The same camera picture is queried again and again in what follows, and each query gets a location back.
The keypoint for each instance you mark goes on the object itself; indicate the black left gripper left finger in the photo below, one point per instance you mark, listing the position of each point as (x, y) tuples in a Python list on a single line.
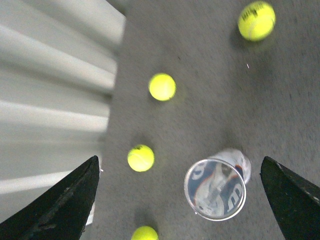
[(60, 213)]

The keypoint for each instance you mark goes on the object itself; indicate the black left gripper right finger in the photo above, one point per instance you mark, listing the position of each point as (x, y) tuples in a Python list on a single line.
[(295, 201)]

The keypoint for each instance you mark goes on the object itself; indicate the crushed clear tennis ball can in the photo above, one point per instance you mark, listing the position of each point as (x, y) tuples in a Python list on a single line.
[(216, 187)]

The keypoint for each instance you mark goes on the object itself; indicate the tennis ball far left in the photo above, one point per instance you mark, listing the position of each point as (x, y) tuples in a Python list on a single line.
[(145, 233)]

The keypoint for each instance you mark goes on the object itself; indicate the tennis ball centre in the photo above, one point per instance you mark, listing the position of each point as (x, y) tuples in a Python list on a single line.
[(141, 158)]

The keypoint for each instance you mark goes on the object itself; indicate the tennis ball with black logo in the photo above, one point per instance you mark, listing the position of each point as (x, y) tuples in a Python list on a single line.
[(162, 87)]

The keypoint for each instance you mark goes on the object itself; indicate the tennis ball far right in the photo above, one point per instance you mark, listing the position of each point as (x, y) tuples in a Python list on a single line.
[(256, 21)]

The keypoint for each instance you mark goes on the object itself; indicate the white pleated curtain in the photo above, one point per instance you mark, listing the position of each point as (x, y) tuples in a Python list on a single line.
[(58, 65)]

